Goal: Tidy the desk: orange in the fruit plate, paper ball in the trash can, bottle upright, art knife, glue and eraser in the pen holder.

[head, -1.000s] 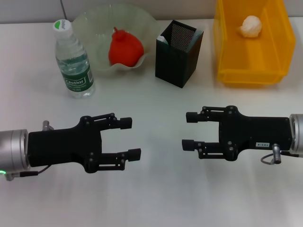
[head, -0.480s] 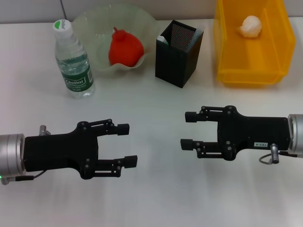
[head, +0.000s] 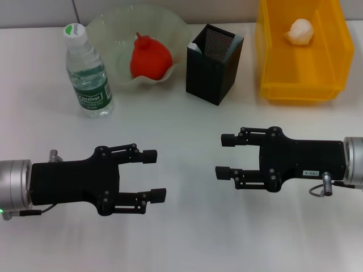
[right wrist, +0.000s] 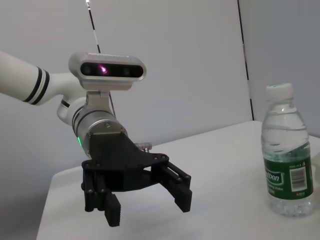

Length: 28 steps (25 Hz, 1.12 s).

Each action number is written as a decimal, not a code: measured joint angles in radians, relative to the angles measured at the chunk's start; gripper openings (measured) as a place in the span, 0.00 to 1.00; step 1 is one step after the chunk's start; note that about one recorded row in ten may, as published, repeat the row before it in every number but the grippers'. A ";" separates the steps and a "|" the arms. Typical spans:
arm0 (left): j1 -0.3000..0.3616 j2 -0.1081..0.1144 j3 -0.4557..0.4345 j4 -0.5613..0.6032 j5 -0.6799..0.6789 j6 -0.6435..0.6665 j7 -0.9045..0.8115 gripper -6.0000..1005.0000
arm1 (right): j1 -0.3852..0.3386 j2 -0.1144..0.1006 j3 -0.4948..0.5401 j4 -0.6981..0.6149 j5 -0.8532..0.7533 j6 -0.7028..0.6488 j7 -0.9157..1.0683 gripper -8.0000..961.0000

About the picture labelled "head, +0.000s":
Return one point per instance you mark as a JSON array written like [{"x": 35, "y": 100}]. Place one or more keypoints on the grey marker pen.
[{"x": 233, "y": 42}]

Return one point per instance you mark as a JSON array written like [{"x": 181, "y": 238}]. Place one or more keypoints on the black mesh pen holder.
[{"x": 210, "y": 76}]

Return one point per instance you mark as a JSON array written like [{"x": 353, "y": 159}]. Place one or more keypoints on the green pen white cap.
[{"x": 195, "y": 46}]

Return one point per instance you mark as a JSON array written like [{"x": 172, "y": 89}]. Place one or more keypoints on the green glass fruit plate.
[{"x": 119, "y": 37}]

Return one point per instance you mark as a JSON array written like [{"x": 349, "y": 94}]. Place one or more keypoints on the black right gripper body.
[{"x": 303, "y": 161}]

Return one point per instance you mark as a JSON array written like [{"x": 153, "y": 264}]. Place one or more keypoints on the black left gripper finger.
[
  {"x": 144, "y": 156},
  {"x": 153, "y": 196}
]

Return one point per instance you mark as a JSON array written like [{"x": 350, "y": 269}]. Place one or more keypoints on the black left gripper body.
[{"x": 76, "y": 181}]

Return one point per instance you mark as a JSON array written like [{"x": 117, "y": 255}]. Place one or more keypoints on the white paper ball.
[{"x": 300, "y": 31}]

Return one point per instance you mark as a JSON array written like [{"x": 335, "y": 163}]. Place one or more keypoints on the yellow plastic bin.
[{"x": 306, "y": 65}]

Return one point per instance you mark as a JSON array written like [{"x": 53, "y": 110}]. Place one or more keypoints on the clear water bottle green label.
[{"x": 89, "y": 82}]

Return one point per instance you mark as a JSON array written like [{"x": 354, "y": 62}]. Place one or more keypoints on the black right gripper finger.
[
  {"x": 235, "y": 139},
  {"x": 232, "y": 174}
]

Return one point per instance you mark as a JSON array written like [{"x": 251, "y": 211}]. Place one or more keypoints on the orange fruit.
[{"x": 150, "y": 61}]

